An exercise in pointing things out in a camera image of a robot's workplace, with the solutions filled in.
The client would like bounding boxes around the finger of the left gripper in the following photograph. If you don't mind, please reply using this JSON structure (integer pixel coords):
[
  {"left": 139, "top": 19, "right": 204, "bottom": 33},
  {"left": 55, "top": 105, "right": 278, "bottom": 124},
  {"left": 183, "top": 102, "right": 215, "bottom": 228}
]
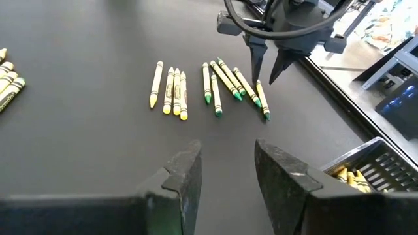
[
  {"left": 244, "top": 34, "right": 268, "bottom": 85},
  {"left": 269, "top": 48, "right": 304, "bottom": 85}
]

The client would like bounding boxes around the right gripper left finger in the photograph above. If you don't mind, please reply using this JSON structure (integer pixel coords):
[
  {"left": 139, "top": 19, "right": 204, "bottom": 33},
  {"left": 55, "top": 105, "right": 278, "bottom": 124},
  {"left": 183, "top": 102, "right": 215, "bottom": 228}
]
[{"left": 0, "top": 139, "right": 203, "bottom": 235}]

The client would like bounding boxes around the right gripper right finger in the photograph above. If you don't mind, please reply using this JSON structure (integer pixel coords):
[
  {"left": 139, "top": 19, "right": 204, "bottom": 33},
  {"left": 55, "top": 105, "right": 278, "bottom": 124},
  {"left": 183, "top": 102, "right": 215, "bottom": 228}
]
[{"left": 254, "top": 138, "right": 418, "bottom": 235}]

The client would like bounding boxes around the green-yellow crayon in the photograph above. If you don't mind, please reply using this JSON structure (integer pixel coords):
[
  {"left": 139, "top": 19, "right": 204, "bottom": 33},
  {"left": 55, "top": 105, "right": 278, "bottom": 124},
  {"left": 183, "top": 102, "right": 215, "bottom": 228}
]
[
  {"left": 233, "top": 67, "right": 263, "bottom": 108},
  {"left": 202, "top": 61, "right": 212, "bottom": 105},
  {"left": 210, "top": 60, "right": 243, "bottom": 102}
]

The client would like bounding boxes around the black plastic basket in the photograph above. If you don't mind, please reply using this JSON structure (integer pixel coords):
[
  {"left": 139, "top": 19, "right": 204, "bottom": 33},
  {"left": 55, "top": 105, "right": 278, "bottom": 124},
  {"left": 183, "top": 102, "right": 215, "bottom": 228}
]
[{"left": 319, "top": 136, "right": 418, "bottom": 194}]

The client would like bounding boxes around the colourful cloth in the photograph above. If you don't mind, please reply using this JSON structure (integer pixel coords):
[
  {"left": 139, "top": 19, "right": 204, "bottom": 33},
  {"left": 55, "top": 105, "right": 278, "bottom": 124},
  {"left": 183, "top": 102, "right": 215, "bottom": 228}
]
[{"left": 354, "top": 0, "right": 418, "bottom": 55}]

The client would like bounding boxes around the dark glossy box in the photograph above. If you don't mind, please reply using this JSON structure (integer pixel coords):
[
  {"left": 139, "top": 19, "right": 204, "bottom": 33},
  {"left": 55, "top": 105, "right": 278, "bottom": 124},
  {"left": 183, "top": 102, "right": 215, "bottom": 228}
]
[{"left": 374, "top": 76, "right": 418, "bottom": 141}]

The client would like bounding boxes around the thick black camera cable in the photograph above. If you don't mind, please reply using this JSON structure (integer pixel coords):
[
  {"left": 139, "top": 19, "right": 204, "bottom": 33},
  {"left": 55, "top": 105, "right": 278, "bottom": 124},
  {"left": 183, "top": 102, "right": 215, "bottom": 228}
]
[{"left": 223, "top": 0, "right": 354, "bottom": 40}]

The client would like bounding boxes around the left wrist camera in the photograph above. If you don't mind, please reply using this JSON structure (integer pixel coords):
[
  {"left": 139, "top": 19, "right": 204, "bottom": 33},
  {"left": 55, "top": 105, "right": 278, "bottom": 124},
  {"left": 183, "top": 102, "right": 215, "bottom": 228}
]
[{"left": 270, "top": 0, "right": 334, "bottom": 33}]

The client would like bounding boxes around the black aluminium table frame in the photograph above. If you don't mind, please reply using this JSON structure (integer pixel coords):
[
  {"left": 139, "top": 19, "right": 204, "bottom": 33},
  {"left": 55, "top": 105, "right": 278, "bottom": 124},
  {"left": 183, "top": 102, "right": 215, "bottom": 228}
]
[{"left": 298, "top": 55, "right": 418, "bottom": 166}]

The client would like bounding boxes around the grey metal frame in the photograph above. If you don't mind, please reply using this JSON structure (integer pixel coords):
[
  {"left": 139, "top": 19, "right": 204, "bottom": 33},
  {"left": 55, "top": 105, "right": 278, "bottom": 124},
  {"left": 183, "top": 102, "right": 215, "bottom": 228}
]
[{"left": 361, "top": 35, "right": 418, "bottom": 91}]

